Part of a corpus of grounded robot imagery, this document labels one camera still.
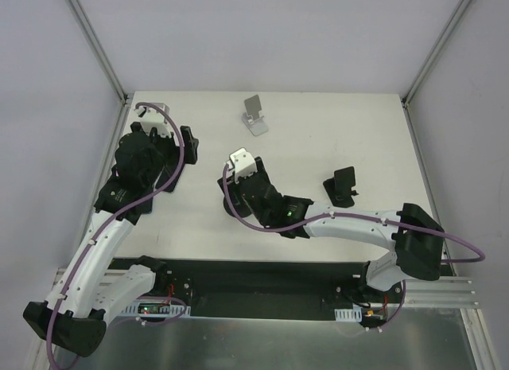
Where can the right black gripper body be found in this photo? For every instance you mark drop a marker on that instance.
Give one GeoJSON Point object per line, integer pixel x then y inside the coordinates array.
{"type": "Point", "coordinates": [244, 188]}

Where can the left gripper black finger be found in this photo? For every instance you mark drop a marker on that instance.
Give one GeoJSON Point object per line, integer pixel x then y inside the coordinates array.
{"type": "Point", "coordinates": [191, 144]}
{"type": "Point", "coordinates": [136, 127]}

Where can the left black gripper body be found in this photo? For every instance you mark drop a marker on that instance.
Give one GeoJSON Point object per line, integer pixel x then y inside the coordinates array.
{"type": "Point", "coordinates": [175, 146]}

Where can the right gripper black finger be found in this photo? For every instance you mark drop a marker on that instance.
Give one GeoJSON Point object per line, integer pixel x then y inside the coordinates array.
{"type": "Point", "coordinates": [261, 170]}
{"type": "Point", "coordinates": [229, 184]}

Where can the black round phone stand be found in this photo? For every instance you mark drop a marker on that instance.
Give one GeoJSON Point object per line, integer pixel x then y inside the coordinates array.
{"type": "Point", "coordinates": [242, 210]}

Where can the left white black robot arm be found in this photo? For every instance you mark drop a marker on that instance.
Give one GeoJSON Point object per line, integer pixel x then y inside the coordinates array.
{"type": "Point", "coordinates": [77, 312]}

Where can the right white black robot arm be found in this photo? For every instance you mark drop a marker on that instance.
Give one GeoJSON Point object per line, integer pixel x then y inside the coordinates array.
{"type": "Point", "coordinates": [411, 238]}

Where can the silver phone stand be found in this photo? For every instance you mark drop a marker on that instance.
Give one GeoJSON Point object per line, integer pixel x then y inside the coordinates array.
{"type": "Point", "coordinates": [253, 118]}

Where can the dark blue phone left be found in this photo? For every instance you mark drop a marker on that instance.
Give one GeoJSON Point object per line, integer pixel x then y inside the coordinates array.
{"type": "Point", "coordinates": [145, 208]}

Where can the black folding phone stand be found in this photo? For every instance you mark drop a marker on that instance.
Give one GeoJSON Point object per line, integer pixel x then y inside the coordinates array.
{"type": "Point", "coordinates": [340, 187]}

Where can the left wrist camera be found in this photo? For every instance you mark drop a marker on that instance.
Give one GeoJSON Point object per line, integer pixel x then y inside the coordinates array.
{"type": "Point", "coordinates": [150, 119]}

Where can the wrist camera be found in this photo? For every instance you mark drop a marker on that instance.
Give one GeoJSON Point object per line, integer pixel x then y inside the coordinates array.
{"type": "Point", "coordinates": [150, 119]}
{"type": "Point", "coordinates": [241, 164]}

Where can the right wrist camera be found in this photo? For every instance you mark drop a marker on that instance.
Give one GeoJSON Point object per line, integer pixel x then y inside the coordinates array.
{"type": "Point", "coordinates": [241, 164]}

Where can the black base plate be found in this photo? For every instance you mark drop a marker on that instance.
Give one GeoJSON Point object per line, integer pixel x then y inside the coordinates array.
{"type": "Point", "coordinates": [269, 290]}

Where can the left aluminium frame post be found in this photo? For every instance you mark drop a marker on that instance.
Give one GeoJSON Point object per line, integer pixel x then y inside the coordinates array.
{"type": "Point", "coordinates": [97, 49]}

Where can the aluminium frame post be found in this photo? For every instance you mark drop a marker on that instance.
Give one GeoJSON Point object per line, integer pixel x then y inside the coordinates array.
{"type": "Point", "coordinates": [97, 49]}
{"type": "Point", "coordinates": [459, 12]}

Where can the left white cable duct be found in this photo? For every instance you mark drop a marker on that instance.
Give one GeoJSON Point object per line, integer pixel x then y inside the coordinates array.
{"type": "Point", "coordinates": [157, 310]}

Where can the white cable duct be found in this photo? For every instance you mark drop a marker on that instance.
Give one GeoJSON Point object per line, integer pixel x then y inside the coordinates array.
{"type": "Point", "coordinates": [157, 310]}
{"type": "Point", "coordinates": [348, 315]}

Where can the right white cable duct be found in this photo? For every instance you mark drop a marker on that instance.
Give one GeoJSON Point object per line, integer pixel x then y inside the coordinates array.
{"type": "Point", "coordinates": [348, 315]}

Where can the aluminium rail right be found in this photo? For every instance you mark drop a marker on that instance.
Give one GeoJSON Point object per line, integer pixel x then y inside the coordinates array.
{"type": "Point", "coordinates": [448, 292]}

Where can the right aluminium frame post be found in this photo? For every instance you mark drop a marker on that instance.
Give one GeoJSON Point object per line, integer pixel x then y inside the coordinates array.
{"type": "Point", "coordinates": [459, 12]}

